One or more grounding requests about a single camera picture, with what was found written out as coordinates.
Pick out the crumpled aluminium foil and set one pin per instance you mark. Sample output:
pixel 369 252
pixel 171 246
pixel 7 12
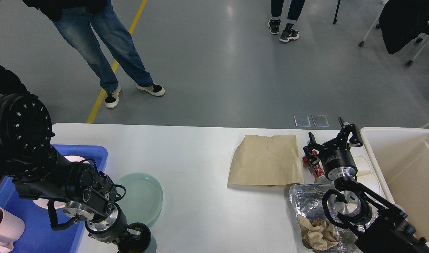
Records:
pixel 307 202

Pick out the person with dark sneakers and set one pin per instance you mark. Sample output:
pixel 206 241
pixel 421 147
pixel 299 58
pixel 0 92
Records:
pixel 289 33

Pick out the white plastic bin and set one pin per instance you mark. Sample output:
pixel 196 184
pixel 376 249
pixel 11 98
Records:
pixel 400 157

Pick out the red snack wrapper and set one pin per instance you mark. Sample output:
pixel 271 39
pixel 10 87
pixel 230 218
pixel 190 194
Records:
pixel 316 170

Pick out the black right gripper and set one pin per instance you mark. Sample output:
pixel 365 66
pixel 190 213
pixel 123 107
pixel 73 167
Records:
pixel 335 156

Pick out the floor plate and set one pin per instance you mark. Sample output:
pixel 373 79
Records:
pixel 320 121
pixel 302 121

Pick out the dark teal mug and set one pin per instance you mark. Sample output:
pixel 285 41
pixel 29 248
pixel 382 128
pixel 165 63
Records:
pixel 124 246

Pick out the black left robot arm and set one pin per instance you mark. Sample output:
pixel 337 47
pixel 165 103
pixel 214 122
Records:
pixel 76 191

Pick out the white foam container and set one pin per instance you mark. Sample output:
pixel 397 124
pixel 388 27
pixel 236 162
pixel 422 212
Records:
pixel 366 176

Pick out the crumpled brown napkin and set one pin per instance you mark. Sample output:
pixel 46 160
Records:
pixel 318 234

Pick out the black tripod leg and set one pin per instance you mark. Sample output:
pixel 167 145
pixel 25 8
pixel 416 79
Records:
pixel 336 12

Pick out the pink ribbed mug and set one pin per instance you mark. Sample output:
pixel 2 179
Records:
pixel 11 229

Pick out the blue plastic tray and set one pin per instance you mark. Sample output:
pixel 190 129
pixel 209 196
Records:
pixel 38 237

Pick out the left floor plate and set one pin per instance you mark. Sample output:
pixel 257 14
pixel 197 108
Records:
pixel 302 121

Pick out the green plate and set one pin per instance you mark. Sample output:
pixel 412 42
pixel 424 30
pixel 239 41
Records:
pixel 144 198

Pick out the right floor plate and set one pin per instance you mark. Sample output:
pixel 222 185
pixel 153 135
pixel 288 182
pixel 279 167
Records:
pixel 320 121

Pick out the brown paper bag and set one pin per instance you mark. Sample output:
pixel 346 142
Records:
pixel 266 161

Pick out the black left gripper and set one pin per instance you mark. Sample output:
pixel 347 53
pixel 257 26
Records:
pixel 109 229

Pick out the chair with black jacket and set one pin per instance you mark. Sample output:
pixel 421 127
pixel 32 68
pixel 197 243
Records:
pixel 401 21

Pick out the pink plate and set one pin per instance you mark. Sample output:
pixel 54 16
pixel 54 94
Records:
pixel 42 203

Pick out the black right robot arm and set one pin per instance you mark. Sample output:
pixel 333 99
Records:
pixel 379 226

